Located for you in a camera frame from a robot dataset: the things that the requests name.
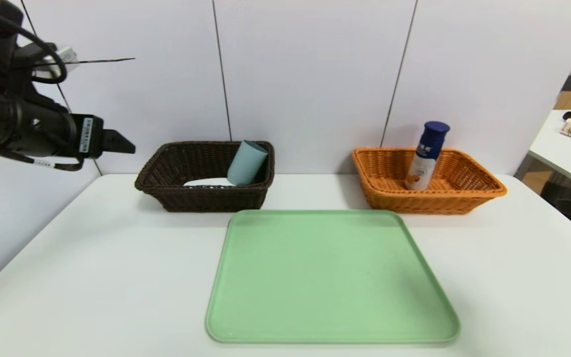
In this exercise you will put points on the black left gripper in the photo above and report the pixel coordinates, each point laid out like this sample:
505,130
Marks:
90,136

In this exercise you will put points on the white rectangular whiteboard eraser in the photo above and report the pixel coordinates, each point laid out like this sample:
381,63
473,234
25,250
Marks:
206,182

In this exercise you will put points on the blue-grey plastic cup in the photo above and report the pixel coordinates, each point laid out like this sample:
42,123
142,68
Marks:
247,163

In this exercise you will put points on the white yogurt bottle blue cap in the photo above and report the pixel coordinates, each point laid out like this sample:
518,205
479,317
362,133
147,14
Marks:
427,158

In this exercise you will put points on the dark brown wicker basket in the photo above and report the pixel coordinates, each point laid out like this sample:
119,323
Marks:
191,198

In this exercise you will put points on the orange wicker basket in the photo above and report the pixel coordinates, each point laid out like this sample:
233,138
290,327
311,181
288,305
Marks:
464,193

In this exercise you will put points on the thin black zip tie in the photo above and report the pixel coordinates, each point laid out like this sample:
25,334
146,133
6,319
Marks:
107,60

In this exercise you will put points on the light green plastic tray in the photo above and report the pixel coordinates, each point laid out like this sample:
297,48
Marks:
325,287

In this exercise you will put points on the white side table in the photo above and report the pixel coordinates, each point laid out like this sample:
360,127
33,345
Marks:
568,158

